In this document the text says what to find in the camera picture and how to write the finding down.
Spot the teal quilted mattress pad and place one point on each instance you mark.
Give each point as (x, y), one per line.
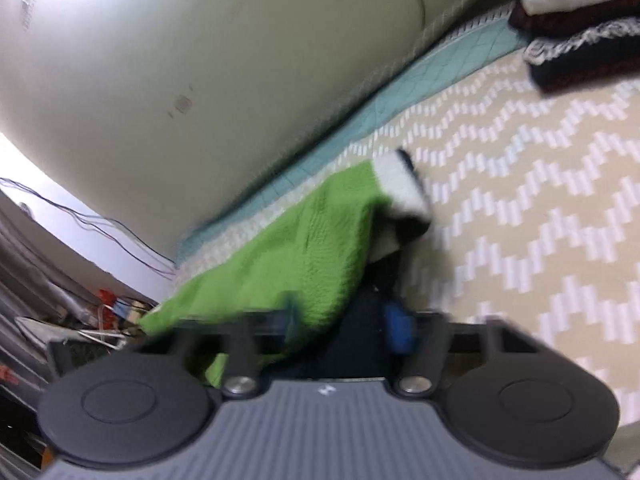
(400, 97)

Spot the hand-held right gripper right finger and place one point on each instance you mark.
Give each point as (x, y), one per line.
(400, 326)

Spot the beige patterned bed sheet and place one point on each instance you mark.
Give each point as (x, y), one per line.
(525, 185)

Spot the black garment with lace trim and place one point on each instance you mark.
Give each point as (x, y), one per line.
(590, 57)

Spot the red plastic object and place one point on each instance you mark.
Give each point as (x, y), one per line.
(105, 294)

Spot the green white navy striped sweater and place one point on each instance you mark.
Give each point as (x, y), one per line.
(300, 250)

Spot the dark maroon garment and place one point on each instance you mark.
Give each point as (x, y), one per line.
(560, 21)

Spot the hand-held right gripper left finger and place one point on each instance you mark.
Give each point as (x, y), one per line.
(291, 316)

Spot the small wall plate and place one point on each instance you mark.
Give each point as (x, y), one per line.
(183, 105)

